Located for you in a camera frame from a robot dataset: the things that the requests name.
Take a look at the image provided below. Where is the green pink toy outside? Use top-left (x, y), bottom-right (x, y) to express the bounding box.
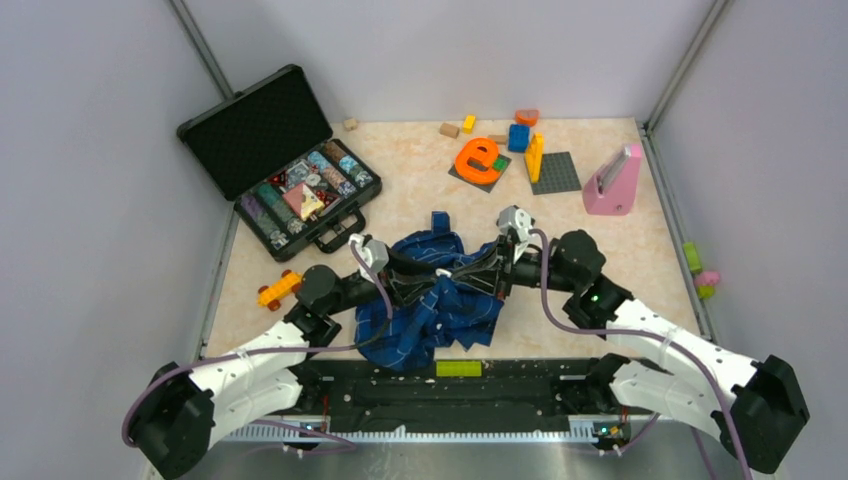
top-left (682, 242), bottom-right (721, 300)

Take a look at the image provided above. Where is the lime green brick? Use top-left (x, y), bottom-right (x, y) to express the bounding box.
top-left (436, 360), bottom-right (483, 378)

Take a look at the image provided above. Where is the orange toy car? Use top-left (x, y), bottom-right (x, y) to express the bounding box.
top-left (257, 270), bottom-right (302, 312)

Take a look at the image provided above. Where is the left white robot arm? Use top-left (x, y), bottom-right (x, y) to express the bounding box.
top-left (121, 256), bottom-right (456, 479)

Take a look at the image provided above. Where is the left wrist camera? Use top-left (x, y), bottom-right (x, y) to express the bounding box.
top-left (347, 233), bottom-right (390, 274)

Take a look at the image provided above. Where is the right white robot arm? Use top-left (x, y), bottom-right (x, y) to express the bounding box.
top-left (450, 229), bottom-right (810, 476)

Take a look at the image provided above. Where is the small yellow block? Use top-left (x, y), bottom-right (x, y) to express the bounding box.
top-left (461, 115), bottom-right (476, 134)

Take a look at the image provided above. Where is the wooden block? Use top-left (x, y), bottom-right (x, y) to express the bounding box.
top-left (438, 122), bottom-right (461, 139)

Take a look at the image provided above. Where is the grey lego baseplate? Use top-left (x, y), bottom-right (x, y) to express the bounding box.
top-left (531, 152), bottom-right (582, 196)

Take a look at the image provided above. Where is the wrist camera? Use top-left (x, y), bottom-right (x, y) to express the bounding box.
top-left (496, 205), bottom-right (535, 244)
top-left (347, 233), bottom-right (390, 274)

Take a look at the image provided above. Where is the blue plaid shirt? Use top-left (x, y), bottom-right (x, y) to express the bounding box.
top-left (359, 211), bottom-right (504, 371)

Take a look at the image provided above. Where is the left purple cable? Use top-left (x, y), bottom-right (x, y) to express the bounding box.
top-left (121, 241), bottom-right (395, 458)

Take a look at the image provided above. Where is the yellow toy piece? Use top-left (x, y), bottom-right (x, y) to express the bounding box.
top-left (524, 133), bottom-right (545, 184)

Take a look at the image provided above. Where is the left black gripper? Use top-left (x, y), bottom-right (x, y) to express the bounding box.
top-left (325, 244), bottom-right (441, 316)

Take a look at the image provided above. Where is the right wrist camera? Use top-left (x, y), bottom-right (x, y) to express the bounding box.
top-left (496, 205), bottom-right (535, 244)

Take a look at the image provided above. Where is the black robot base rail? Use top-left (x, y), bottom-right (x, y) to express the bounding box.
top-left (218, 357), bottom-right (670, 445)

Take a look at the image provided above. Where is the blue lego brick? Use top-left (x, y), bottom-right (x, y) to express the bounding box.
top-left (507, 123), bottom-right (531, 153)

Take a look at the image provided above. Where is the pink wedge stand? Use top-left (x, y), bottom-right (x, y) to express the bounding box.
top-left (582, 143), bottom-right (644, 216)

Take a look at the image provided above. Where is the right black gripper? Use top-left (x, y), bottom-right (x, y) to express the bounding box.
top-left (452, 234), bottom-right (578, 300)

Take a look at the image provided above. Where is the green lego brick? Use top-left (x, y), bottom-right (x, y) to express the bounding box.
top-left (492, 156), bottom-right (510, 172)

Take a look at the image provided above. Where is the dark small baseplate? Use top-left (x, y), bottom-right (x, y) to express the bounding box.
top-left (448, 154), bottom-right (513, 195)

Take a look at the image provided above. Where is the black poker chip case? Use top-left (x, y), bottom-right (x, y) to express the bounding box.
top-left (176, 64), bottom-right (382, 262)

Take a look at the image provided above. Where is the orange letter e toy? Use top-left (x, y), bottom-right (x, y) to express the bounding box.
top-left (454, 137), bottom-right (500, 185)

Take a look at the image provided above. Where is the orange cup toy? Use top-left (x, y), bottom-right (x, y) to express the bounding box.
top-left (514, 109), bottom-right (540, 127)

